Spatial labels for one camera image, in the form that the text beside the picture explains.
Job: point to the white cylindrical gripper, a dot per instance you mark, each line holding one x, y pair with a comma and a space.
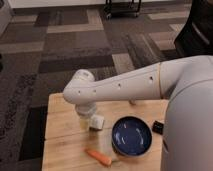
87, 110

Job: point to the white sponge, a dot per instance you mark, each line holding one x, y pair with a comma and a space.
100, 122

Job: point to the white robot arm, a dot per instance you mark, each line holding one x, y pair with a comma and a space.
187, 85

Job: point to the dark blue ceramic bowl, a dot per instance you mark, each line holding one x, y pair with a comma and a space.
131, 136

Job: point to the orange carrot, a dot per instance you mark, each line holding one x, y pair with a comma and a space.
102, 158

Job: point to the small black box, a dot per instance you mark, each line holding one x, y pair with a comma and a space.
158, 127

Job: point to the black rolling cart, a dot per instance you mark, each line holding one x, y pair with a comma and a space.
121, 8

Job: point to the black office chair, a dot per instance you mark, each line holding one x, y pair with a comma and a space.
196, 37

